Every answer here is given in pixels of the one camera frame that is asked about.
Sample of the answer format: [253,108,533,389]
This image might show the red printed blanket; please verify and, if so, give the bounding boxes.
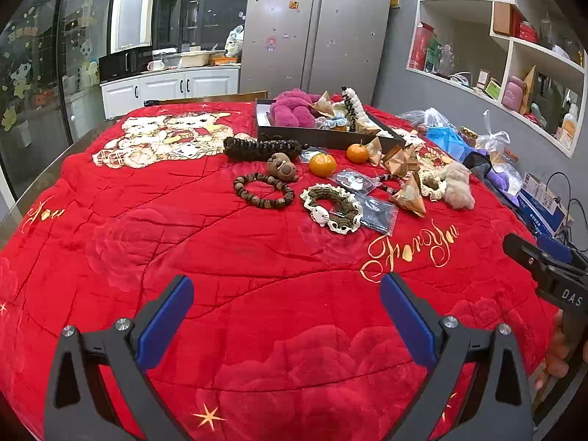
[0,98,570,441]

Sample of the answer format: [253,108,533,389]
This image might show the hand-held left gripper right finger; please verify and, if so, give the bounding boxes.
[380,272,536,441]

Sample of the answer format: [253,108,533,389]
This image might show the beige fluffy toy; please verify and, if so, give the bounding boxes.
[438,161,476,209]

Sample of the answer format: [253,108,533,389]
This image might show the dark and pink bead bracelet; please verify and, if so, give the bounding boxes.
[367,172,405,194]

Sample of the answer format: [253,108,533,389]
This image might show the blue white cardboard box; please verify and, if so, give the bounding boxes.
[517,172,575,237]

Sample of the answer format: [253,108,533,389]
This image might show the wooden chair back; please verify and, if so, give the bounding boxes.
[144,91,268,106]

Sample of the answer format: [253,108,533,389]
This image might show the black cables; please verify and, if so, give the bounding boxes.
[546,172,588,240]

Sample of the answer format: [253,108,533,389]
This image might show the dark window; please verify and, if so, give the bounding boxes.
[151,0,253,51]

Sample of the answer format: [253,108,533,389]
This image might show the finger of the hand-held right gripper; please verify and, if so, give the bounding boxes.
[537,234,588,272]
[502,233,559,286]

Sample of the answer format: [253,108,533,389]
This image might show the wooden bead bracelet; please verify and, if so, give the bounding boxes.
[232,172,295,211]

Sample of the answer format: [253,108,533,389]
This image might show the knotted clear plastic bag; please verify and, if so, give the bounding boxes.
[475,110,522,166]

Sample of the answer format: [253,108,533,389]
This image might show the blue plastic bag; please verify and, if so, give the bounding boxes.
[425,125,472,159]

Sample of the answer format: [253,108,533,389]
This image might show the tangerine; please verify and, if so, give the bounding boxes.
[309,153,337,178]
[345,142,371,165]

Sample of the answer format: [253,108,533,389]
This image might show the plastic bag on counter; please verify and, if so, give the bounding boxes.
[224,25,245,58]

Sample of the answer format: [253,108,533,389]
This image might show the green box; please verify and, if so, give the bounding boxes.
[425,39,442,72]

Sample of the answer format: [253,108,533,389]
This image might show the clear packet with dark card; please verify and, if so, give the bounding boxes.
[358,195,398,236]

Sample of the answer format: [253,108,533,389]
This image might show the cream knitted scrunchie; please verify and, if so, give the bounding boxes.
[419,170,447,200]

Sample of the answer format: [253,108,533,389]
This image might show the brown box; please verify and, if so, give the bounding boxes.
[494,2,513,35]

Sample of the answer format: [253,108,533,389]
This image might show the clear packet with silver jewellery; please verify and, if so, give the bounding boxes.
[331,169,378,194]

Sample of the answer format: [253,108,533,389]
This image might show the blue white scrunchie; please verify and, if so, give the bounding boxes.
[317,115,350,132]

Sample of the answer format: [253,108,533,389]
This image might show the black hair claw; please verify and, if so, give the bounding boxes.
[341,86,366,133]

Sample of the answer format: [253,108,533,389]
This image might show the clear packet with round ring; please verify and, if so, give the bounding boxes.
[298,146,329,164]

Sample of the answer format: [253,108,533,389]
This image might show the red gift box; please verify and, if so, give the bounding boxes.
[410,23,435,72]

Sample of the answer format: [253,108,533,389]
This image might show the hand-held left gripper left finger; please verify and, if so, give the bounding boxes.
[43,275,196,441]

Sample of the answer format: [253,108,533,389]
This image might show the dark rectangular box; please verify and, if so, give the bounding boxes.
[255,98,407,151]

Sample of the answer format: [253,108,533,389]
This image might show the white kitchen cabinet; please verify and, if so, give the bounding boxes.
[100,67,240,120]

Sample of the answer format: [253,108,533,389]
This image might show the magenta plush scrunchie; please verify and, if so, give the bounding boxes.
[269,88,322,129]

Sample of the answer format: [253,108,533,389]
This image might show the glass sliding door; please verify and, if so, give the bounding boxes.
[0,0,115,189]

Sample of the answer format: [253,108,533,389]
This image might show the purple cloth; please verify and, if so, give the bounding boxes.
[464,149,522,198]

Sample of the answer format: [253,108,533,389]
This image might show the white crochet bracelet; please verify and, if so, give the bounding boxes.
[301,184,363,234]

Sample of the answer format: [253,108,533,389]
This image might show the white wall shelf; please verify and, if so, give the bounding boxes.
[406,0,588,159]

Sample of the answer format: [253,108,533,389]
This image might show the person's right hand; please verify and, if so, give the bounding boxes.
[535,310,573,393]

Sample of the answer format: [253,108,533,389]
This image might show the brown bear hair claw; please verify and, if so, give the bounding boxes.
[267,153,298,181]

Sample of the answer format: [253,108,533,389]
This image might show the white orange bottle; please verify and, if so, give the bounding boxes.
[563,101,580,143]

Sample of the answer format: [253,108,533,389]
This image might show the black microwave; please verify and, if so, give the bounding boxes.
[98,46,154,82]

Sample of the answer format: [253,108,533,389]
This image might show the dark brown bead string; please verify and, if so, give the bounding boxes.
[223,136,304,162]

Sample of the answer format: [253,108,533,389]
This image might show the silver refrigerator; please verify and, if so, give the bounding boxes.
[239,0,398,106]

